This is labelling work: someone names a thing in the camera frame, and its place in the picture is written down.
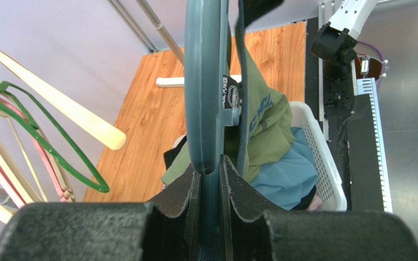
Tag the white plastic laundry basket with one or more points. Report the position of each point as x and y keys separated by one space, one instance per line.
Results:
x=321 y=155

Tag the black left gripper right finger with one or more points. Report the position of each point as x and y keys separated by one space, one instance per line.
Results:
x=254 y=228

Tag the blue grey hanger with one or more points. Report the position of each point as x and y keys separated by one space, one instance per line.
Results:
x=206 y=43

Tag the wooden hanger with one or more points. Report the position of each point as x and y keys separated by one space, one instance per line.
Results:
x=100 y=129

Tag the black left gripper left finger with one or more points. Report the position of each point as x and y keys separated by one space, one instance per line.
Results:
x=155 y=230

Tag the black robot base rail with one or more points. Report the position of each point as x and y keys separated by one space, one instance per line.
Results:
x=351 y=124

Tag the blue ribbed tank top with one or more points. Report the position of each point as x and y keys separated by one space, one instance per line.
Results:
x=291 y=182

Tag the olive green tank top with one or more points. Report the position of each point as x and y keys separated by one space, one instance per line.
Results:
x=230 y=110

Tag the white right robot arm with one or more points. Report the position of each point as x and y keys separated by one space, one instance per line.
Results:
x=341 y=23

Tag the beige hanger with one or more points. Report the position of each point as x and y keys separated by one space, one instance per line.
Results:
x=13 y=159

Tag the pink lilac tank top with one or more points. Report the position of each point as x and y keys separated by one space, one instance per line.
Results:
x=316 y=204

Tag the white metal clothes rack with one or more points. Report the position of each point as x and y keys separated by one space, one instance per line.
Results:
x=158 y=25

